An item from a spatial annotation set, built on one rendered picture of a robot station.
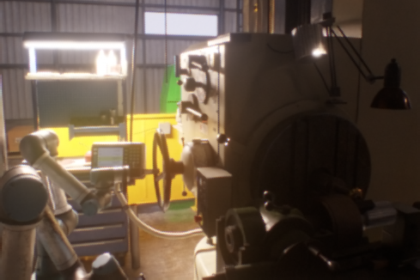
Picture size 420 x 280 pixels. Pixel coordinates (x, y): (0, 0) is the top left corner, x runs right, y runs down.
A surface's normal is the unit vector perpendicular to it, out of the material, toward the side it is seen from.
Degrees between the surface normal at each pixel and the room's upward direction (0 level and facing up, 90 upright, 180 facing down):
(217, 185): 90
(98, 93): 90
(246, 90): 90
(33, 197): 83
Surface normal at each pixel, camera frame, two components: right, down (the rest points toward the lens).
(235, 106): 0.31, 0.14
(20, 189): 0.57, 0.00
